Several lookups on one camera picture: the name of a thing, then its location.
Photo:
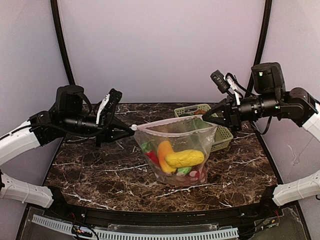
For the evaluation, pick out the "white slotted cable duct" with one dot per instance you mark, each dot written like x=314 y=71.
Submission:
x=130 y=232

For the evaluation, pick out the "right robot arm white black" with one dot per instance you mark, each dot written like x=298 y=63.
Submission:
x=272 y=100

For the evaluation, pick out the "red chili pepper toy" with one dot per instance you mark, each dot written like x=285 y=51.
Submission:
x=153 y=157

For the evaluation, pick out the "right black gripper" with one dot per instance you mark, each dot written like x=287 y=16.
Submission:
x=232 y=113

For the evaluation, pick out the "clear zip top bag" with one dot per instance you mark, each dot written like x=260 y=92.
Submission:
x=177 y=148

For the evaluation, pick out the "black front rail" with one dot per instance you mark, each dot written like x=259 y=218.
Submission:
x=235 y=216

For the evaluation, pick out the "red strawberry toy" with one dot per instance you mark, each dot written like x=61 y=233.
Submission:
x=196 y=176

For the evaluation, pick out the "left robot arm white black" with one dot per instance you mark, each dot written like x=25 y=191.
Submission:
x=69 y=115

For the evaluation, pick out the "pale green plastic basket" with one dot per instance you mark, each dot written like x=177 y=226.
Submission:
x=222 y=136

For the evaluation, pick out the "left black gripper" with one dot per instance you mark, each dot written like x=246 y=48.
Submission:
x=103 y=130

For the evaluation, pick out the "green bell pepper toy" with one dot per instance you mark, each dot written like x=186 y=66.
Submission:
x=147 y=147

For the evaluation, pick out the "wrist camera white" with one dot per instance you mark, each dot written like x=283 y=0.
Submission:
x=226 y=85
x=106 y=106

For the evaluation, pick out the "left black frame post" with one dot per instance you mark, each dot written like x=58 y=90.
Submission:
x=61 y=41

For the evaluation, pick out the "light green bitter gourd toy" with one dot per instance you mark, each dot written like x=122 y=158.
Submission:
x=182 y=171

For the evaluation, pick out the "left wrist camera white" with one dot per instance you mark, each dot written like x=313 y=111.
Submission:
x=106 y=106

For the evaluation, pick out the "yellow corn toy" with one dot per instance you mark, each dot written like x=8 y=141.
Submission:
x=185 y=158

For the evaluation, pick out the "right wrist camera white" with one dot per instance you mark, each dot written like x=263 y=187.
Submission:
x=226 y=85

